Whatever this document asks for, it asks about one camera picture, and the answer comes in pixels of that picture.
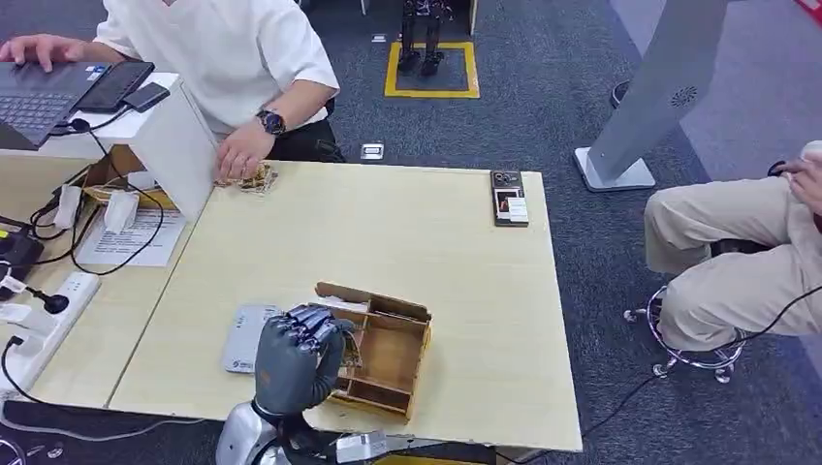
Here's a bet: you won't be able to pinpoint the white charger adapter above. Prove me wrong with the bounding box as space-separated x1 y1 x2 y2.
103 189 141 234
52 184 82 231

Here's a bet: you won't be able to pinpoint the printed card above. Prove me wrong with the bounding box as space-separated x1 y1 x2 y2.
340 333 365 369

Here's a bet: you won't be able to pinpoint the black phone with photo case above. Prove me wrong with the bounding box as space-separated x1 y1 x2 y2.
490 169 532 229

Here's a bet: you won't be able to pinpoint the white power strip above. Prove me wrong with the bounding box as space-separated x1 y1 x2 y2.
0 270 103 400

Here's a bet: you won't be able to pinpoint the black wristwatch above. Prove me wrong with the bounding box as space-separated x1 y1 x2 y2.
255 108 288 138

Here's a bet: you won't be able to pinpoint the wooden compartment box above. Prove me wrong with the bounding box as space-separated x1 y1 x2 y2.
310 281 433 423

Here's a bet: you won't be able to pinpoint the grey flat card case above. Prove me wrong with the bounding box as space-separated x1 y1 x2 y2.
221 303 285 376

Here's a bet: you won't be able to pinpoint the yellow floor tape square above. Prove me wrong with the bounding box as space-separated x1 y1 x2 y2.
384 41 482 100

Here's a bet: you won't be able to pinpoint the dark grey laptop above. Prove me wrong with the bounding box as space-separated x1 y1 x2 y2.
0 60 111 151

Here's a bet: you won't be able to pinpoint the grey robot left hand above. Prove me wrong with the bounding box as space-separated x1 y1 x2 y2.
252 304 357 419

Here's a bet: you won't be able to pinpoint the white floor stand post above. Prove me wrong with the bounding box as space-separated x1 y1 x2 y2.
574 0 734 193

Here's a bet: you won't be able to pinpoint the seated person in beige trousers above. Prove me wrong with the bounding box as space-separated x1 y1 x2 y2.
644 140 822 353

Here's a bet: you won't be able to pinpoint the black device on desk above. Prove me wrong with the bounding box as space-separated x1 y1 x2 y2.
0 221 45 303

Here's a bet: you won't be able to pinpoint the white desk riser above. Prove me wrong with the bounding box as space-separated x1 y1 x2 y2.
0 71 223 221

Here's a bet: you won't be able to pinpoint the large black smartphone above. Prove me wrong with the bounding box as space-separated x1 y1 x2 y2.
75 60 156 114

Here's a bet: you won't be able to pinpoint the person in white shirt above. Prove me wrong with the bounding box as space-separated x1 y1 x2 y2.
0 0 342 184

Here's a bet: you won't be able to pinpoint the black robot legs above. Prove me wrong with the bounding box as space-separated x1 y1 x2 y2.
396 0 451 78

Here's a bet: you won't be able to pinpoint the printed paper sheet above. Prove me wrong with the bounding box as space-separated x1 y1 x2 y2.
75 208 188 268

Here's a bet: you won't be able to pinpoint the black floor cable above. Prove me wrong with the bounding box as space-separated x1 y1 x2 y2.
581 285 822 439

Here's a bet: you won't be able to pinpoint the chrome stool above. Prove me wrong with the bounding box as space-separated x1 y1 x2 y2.
621 285 750 386

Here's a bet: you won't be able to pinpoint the seated person's hand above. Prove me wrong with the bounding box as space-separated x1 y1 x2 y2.
778 157 822 217

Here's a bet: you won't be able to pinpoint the pale card in box slot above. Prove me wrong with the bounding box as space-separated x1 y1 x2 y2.
314 294 371 315

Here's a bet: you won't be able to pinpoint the black looping cable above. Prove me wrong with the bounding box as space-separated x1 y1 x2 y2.
28 117 167 278

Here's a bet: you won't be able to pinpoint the black power plug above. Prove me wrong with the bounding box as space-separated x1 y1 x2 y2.
25 287 71 317

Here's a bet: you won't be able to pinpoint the person's left hand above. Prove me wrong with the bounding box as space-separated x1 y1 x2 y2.
214 121 278 183

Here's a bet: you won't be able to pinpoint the grey floor cable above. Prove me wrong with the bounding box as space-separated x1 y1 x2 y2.
0 410 206 446

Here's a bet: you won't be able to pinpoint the person's right hand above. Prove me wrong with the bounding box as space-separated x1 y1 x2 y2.
0 33 86 73

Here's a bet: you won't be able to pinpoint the brown cardboard box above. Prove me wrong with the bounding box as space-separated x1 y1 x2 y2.
81 143 178 212

